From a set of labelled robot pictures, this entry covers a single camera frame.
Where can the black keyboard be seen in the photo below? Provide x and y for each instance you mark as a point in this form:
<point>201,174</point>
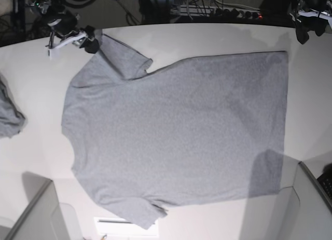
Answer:
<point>325,181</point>

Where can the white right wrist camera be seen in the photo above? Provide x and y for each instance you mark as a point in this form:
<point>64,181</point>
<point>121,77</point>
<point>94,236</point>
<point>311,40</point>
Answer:
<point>54,48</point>

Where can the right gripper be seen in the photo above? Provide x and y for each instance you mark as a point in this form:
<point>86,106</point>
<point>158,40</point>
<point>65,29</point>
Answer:
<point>89,42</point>

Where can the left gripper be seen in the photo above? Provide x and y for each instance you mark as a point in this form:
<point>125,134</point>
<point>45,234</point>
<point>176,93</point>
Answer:
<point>309,24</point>

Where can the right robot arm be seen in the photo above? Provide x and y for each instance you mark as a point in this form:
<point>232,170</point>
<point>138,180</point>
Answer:
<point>63,25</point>

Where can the white power strip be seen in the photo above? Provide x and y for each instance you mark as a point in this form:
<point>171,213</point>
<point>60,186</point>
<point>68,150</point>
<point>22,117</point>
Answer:
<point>212,11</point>

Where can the grey partition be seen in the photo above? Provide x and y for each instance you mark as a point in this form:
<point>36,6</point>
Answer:
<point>307,213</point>
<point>46,218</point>

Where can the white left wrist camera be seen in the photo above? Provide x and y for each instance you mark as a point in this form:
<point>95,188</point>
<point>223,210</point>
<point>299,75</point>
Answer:
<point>312,13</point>

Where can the grey cloth pile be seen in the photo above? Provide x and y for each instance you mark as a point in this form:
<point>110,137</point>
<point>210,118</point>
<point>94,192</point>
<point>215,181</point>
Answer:
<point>12,119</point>

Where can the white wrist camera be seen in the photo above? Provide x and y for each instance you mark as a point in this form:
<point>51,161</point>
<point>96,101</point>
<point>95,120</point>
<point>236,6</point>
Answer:
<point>54,48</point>
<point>312,13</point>

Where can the grey T-shirt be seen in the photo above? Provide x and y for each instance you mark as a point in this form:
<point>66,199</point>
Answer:
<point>201,130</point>

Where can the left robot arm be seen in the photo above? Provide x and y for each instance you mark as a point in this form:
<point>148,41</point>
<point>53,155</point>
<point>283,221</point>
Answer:
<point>308,5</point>

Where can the grey partition right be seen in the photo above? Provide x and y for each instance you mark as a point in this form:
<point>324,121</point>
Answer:
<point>307,213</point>

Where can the grey partition left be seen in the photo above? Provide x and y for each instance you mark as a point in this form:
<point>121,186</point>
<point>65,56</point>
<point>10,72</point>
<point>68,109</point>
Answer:
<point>46,218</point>

